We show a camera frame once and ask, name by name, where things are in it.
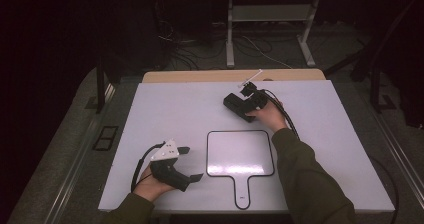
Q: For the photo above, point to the large white table cover board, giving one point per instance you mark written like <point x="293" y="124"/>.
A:
<point x="186" y="117"/>

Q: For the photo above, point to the person's right hand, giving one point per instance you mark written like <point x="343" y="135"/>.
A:
<point x="271" y="115"/>

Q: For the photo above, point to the wooden table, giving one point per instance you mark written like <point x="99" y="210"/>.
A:
<point x="200" y="75"/>

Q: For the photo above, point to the person's left hand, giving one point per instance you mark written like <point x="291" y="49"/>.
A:
<point x="150" y="187"/>

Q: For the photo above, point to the white metal stand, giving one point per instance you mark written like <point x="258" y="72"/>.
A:
<point x="266" y="13"/>

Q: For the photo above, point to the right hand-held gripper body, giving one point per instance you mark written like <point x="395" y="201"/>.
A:
<point x="255" y="99"/>

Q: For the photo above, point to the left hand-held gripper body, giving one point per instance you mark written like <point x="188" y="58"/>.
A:
<point x="166" y="172"/>

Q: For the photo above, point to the black metal stand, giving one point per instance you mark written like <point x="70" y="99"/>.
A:
<point x="100" y="84"/>
<point x="376" y="87"/>

